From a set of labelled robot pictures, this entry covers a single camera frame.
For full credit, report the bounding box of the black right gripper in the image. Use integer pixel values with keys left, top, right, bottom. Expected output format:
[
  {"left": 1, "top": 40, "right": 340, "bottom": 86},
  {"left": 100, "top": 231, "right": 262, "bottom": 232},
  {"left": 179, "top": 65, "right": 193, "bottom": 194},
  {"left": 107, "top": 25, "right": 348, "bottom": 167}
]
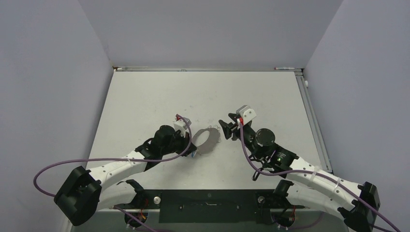
[{"left": 220, "top": 113, "right": 263, "bottom": 159}]

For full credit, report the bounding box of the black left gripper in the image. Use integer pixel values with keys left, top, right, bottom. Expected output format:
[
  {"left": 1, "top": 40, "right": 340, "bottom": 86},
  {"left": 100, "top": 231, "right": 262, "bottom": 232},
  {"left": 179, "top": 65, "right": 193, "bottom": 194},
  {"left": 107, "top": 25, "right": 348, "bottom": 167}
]
[{"left": 161, "top": 130, "right": 196, "bottom": 157}]

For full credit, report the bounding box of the metal keyring plate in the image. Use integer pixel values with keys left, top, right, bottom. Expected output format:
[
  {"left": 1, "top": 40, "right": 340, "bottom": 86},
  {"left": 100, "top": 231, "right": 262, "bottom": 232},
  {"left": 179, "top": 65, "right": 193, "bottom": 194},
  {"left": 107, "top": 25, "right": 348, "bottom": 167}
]
[{"left": 192, "top": 125, "right": 221, "bottom": 155}]

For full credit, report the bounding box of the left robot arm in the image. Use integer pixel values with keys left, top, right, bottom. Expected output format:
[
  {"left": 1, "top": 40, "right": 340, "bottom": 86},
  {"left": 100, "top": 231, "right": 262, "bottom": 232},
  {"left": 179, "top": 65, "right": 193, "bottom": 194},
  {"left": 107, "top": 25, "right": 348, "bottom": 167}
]
[{"left": 54, "top": 125, "right": 197, "bottom": 226}]

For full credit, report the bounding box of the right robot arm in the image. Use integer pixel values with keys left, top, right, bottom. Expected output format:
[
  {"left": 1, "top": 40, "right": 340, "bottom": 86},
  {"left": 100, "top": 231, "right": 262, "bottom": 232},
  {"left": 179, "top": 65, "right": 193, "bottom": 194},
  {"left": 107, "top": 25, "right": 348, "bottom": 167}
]
[{"left": 219, "top": 109, "right": 380, "bottom": 232}]

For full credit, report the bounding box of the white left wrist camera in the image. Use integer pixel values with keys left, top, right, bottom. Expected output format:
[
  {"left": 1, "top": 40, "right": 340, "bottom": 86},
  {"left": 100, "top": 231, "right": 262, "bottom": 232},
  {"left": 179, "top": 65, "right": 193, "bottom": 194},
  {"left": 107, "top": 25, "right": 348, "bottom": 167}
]
[{"left": 173, "top": 114, "right": 191, "bottom": 134}]

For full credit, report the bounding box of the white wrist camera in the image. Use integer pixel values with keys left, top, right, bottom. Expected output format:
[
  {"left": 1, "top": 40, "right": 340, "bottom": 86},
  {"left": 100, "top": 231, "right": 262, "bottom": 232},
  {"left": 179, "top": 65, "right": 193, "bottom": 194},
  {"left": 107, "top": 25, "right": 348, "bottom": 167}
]
[
  {"left": 173, "top": 114, "right": 191, "bottom": 134},
  {"left": 236, "top": 105, "right": 257, "bottom": 125}
]

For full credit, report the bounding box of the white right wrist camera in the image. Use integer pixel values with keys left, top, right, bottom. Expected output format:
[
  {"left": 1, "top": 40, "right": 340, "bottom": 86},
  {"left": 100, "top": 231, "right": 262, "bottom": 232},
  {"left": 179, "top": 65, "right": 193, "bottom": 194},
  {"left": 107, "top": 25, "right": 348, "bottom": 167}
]
[{"left": 236, "top": 105, "right": 257, "bottom": 125}]

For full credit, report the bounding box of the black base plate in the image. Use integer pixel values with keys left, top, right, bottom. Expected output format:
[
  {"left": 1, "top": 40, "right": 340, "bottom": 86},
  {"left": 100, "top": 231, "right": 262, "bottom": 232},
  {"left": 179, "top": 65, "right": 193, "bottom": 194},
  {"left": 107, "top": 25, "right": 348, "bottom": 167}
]
[{"left": 120, "top": 189, "right": 294, "bottom": 224}]

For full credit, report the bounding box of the aluminium rail right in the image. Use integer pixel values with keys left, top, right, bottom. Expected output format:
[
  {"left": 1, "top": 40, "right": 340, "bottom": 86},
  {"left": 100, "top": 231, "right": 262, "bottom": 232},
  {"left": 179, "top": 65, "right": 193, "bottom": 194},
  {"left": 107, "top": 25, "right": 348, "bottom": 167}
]
[{"left": 294, "top": 69, "right": 333, "bottom": 173}]

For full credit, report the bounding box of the aluminium rail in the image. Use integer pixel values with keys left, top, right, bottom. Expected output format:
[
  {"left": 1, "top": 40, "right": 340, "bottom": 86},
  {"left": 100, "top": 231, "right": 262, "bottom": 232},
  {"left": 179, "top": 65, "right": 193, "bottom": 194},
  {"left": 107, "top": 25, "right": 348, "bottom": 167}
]
[
  {"left": 113, "top": 67, "right": 303, "bottom": 73},
  {"left": 294, "top": 69, "right": 333, "bottom": 173}
]

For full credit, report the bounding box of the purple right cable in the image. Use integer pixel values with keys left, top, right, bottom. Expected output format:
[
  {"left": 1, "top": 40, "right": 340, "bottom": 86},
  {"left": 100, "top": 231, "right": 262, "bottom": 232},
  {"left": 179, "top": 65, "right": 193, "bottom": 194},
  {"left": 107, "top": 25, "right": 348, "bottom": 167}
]
[{"left": 238, "top": 123, "right": 401, "bottom": 232}]

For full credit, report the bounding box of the purple cable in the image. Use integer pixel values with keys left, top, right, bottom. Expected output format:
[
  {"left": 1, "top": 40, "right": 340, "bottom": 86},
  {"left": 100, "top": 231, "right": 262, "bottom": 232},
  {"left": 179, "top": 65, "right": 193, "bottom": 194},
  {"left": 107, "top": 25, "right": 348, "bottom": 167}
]
[
  {"left": 238, "top": 123, "right": 401, "bottom": 232},
  {"left": 33, "top": 114, "right": 193, "bottom": 198}
]

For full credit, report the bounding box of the aluminium rail back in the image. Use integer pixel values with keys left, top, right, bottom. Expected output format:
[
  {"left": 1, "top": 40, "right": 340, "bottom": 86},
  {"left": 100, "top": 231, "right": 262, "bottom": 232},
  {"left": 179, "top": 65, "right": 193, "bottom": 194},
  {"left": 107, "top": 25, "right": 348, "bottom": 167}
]
[{"left": 113, "top": 67, "right": 303, "bottom": 73}]

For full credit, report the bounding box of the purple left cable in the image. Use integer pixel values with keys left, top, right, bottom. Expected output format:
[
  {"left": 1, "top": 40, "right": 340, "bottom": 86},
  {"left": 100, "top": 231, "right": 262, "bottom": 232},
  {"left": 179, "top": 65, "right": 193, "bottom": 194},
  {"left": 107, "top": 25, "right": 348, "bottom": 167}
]
[{"left": 33, "top": 114, "right": 193, "bottom": 198}]

